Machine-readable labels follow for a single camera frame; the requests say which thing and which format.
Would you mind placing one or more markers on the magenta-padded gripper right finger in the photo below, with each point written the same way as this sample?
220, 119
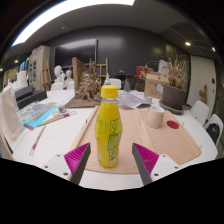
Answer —
148, 160

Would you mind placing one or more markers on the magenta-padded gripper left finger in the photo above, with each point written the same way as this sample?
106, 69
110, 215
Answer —
75, 158

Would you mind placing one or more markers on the yellow drink bottle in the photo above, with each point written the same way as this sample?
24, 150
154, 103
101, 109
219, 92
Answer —
107, 133

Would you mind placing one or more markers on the beige table mat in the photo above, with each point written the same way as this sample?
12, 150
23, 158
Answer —
166, 143

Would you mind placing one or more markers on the long wooden paintbrush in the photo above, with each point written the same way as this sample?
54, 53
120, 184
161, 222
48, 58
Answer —
37, 140
53, 119

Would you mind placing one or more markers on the flat round red coaster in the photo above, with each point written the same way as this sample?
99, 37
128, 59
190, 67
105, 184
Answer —
173, 124

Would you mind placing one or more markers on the cream ceramic mug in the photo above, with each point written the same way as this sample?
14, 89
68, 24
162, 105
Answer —
155, 116

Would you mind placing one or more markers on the small dark ink jar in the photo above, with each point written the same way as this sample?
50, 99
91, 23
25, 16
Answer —
62, 109

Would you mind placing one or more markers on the colourful picture book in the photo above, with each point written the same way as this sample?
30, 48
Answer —
36, 113

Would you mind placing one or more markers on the small white cup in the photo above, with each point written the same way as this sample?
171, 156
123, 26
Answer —
147, 99

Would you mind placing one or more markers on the printed newspaper sheet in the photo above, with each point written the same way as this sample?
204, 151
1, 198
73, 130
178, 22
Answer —
130, 99

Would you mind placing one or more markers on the dried plant in dark pot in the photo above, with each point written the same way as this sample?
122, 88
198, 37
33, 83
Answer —
173, 96

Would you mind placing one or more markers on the white plastic chair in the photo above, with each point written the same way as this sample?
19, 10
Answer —
200, 111
115, 83
216, 120
56, 86

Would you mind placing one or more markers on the black backpack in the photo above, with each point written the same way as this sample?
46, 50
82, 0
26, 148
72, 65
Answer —
213, 131

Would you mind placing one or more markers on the brown rock sculpture on board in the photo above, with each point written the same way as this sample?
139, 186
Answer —
88, 86

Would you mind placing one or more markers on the black flat boxes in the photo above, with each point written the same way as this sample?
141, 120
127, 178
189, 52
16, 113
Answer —
30, 98

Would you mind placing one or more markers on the brown cardboard box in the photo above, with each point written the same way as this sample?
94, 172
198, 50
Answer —
153, 85

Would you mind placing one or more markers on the grey bottle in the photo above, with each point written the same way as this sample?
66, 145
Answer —
127, 86

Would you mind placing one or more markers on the white canvas board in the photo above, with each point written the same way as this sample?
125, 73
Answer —
10, 116

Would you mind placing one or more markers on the white plaster bust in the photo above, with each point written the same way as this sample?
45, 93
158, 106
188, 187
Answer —
69, 78
59, 73

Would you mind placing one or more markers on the wooden figure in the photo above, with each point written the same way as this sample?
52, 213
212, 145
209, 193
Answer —
203, 95

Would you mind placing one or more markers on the white spray bottle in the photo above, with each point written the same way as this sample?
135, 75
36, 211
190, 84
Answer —
107, 79

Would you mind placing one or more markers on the wooden easel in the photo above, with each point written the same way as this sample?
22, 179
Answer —
99, 68
46, 75

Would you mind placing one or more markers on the red box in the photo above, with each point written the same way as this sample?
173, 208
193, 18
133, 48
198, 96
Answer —
141, 70

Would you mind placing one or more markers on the white shelf unit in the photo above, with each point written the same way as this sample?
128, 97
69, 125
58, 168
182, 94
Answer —
38, 66

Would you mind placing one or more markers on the round ceiling spotlights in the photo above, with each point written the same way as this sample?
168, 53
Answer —
187, 43

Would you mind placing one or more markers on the long ceiling light panel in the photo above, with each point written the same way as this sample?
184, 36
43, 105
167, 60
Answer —
66, 8

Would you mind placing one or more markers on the black wall screen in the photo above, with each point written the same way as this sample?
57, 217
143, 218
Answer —
75, 53

